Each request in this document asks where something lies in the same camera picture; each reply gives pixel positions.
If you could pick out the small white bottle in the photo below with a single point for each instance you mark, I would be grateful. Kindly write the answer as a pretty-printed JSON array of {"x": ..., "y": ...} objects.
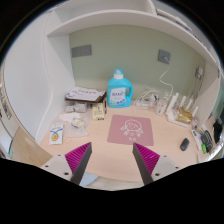
[{"x": 160, "y": 108}]

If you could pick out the clear plastic bag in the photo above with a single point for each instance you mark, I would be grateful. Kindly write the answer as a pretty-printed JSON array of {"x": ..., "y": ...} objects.
[{"x": 75, "y": 123}]

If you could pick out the pink mouse pad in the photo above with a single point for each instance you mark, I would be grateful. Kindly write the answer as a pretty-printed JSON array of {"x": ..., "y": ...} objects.
[{"x": 128, "y": 130}]

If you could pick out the blue detergent bottle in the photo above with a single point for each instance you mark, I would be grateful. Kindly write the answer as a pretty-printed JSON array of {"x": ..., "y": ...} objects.
[{"x": 120, "y": 90}]

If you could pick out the small yellow box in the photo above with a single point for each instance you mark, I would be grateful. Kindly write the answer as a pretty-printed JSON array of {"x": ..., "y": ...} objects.
[{"x": 97, "y": 111}]

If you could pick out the black remote control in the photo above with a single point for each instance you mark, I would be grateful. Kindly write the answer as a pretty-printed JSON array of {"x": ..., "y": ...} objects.
[{"x": 207, "y": 140}]

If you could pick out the white power strip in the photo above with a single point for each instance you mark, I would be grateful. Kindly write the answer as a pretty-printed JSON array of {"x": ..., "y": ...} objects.
[{"x": 149, "y": 104}]

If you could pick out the grey wall socket right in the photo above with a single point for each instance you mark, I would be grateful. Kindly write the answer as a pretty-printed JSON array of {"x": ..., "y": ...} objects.
[{"x": 164, "y": 56}]

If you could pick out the white overhead shelf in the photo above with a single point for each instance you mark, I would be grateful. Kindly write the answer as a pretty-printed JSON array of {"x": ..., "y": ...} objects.
[{"x": 77, "y": 15}]

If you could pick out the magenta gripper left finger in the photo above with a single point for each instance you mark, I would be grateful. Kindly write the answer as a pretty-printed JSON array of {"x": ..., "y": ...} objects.
[{"x": 77, "y": 160}]

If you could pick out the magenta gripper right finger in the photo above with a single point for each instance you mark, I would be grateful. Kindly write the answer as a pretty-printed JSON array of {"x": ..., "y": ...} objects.
[{"x": 146, "y": 160}]

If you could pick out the white packet with yellow print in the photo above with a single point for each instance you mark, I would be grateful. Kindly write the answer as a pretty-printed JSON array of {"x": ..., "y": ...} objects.
[{"x": 56, "y": 134}]

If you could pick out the grey wall plate left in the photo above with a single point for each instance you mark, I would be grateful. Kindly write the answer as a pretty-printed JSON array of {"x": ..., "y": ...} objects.
[{"x": 81, "y": 51}]

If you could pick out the black computer mouse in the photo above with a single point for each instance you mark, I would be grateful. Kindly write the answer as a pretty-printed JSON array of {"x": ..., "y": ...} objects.
[{"x": 184, "y": 145}]

